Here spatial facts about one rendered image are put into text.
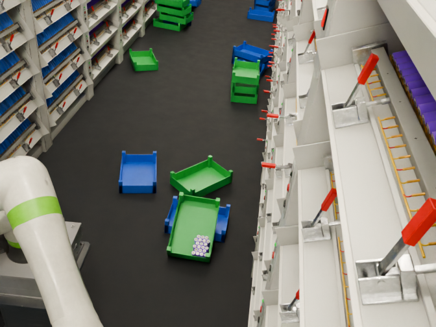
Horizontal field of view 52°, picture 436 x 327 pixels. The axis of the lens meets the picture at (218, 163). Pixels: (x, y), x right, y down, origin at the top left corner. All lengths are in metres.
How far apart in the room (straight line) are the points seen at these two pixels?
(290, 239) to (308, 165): 0.19
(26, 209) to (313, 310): 0.71
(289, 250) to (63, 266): 0.50
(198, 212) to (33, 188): 1.24
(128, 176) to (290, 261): 1.79
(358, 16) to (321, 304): 0.41
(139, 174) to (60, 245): 1.58
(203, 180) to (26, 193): 1.61
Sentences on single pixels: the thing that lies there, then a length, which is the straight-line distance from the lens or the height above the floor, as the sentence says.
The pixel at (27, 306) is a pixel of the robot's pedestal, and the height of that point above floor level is 0.28.
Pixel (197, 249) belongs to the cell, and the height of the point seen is 0.07.
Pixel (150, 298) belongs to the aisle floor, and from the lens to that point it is 2.00.
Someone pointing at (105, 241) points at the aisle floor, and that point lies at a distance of 2.24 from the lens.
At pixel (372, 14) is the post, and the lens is 0.73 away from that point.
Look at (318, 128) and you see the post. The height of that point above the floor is 1.19.
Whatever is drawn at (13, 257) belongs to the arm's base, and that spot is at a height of 0.41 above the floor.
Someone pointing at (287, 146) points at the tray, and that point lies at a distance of 1.27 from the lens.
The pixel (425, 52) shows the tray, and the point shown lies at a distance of 0.32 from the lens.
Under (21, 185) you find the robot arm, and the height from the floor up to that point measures 0.91.
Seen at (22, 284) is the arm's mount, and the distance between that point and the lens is 1.66.
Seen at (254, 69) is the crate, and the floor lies 0.16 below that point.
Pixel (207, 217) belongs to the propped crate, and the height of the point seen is 0.10.
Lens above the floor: 1.57
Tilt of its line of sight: 35 degrees down
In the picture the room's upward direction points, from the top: 6 degrees clockwise
